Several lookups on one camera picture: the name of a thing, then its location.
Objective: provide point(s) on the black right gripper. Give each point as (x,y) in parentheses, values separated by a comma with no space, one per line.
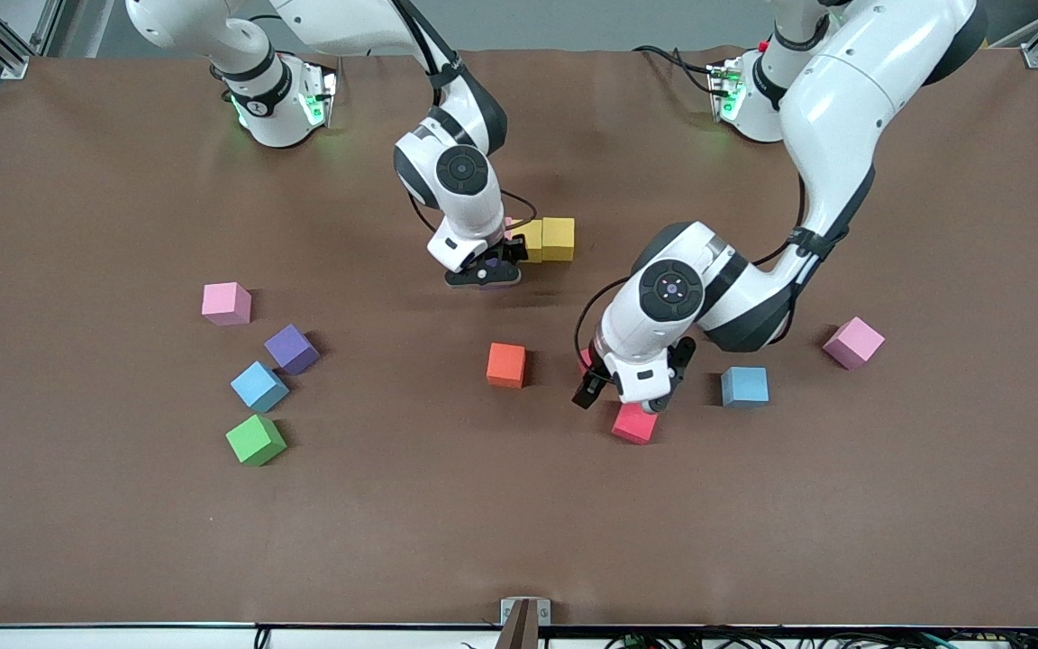
(511,250)

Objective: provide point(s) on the purple foam cube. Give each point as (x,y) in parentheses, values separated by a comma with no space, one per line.
(488,264)
(290,347)

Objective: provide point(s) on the red foam cube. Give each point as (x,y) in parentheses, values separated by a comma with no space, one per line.
(584,361)
(632,425)

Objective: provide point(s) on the yellow foam cube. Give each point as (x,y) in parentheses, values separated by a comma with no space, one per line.
(559,239)
(534,236)

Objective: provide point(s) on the orange foam cube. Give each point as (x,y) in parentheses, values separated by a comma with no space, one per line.
(505,363)

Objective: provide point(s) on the blue foam cube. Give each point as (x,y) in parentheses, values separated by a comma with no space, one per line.
(744,385)
(258,386)

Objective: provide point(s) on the green foam cube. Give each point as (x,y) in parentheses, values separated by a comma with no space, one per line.
(254,439)

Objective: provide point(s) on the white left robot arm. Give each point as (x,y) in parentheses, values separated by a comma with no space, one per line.
(672,288)

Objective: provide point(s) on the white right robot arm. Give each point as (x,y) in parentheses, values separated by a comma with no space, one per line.
(460,171)

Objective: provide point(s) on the brown table mat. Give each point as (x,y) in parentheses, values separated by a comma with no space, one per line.
(483,505)

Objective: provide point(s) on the small metal bracket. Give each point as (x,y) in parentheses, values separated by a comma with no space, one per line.
(508,611)

